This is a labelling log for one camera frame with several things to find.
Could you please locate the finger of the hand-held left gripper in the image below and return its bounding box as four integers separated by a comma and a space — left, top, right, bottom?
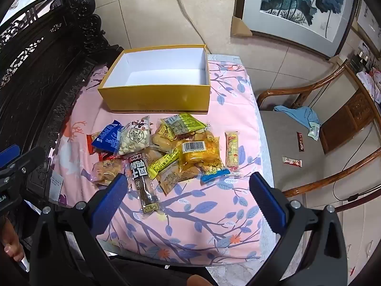
10, 147, 46, 182
0, 144, 21, 167

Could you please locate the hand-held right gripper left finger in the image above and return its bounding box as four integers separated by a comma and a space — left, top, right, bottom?
30, 173, 129, 286

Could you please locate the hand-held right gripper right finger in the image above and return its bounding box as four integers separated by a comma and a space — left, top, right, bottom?
249, 172, 349, 286

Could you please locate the yellow clear snack packet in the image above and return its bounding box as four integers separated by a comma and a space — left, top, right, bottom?
178, 135, 224, 172

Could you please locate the green and yellow snack packet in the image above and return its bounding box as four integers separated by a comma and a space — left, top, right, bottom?
161, 112, 207, 136

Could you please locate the yellow cardboard box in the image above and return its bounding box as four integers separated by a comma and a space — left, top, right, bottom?
98, 44, 211, 115

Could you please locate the person's left hand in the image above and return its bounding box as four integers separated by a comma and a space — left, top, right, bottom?
0, 217, 26, 263

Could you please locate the brown bread packet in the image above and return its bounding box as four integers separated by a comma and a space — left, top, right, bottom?
91, 158, 127, 187

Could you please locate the white paper tag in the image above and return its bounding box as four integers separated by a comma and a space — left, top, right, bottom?
48, 170, 64, 203

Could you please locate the long black label snack packet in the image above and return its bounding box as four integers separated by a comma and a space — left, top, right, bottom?
128, 152, 161, 213

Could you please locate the white and red snack bar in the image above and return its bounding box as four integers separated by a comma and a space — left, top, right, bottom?
282, 156, 303, 167

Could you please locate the pink printed blanket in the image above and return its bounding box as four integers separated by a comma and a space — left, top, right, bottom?
49, 54, 276, 267

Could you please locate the clear packet with blue end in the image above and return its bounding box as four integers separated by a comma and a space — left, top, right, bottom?
200, 167, 231, 184

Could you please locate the red and black snack packet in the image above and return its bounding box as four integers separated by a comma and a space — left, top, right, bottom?
86, 133, 120, 161

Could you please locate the long yellow stick snack packet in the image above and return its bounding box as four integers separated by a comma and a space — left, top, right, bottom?
224, 131, 241, 173

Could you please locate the small yellow snack packet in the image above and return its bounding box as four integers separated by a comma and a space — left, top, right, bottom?
148, 150, 180, 179

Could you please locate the blue snack packet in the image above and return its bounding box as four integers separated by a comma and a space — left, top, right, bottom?
91, 119, 124, 157

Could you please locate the red-edged clear peanut packet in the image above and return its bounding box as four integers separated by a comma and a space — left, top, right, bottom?
115, 116, 152, 156

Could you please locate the clear bread packet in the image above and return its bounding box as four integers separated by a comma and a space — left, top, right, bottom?
156, 165, 200, 195

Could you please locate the wooden armchair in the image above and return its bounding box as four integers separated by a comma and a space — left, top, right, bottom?
256, 60, 381, 199

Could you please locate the carved dark wooden furniture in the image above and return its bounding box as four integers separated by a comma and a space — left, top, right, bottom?
0, 0, 125, 245

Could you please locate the bread packet with yellow label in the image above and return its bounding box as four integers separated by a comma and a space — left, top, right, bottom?
150, 125, 179, 152

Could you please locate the small green white packet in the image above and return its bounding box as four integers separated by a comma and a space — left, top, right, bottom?
307, 122, 321, 141

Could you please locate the blue cloth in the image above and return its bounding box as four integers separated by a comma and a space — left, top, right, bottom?
274, 106, 320, 128

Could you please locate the pink white plastic bag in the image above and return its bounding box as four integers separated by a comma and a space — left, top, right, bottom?
357, 67, 381, 105

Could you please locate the cardboard corner protector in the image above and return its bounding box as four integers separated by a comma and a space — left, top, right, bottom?
231, 16, 252, 36

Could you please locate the framed lotus painting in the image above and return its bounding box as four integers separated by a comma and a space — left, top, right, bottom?
234, 0, 359, 60

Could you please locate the black floor cable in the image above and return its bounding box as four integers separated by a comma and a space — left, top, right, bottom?
332, 122, 381, 203

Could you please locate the white power cable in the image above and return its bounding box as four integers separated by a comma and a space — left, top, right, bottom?
175, 0, 207, 46

